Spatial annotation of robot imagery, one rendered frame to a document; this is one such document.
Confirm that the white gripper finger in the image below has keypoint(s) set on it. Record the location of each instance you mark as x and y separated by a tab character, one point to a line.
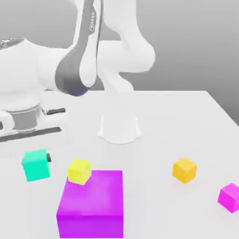
49	157

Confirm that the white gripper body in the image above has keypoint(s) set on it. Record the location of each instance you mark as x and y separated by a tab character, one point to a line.
33	139

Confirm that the small teal cube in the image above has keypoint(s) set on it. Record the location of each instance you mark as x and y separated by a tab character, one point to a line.
35	166

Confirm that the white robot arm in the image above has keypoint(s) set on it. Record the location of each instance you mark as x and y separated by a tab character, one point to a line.
115	56

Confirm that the small yellow cube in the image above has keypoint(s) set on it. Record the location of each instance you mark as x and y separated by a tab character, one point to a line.
78	171

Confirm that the small orange cube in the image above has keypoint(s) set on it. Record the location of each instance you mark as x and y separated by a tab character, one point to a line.
184	170

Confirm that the small magenta cube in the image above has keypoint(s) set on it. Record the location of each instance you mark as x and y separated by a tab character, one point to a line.
229	198

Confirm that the large purple box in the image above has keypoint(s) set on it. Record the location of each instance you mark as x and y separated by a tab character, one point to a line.
93	205

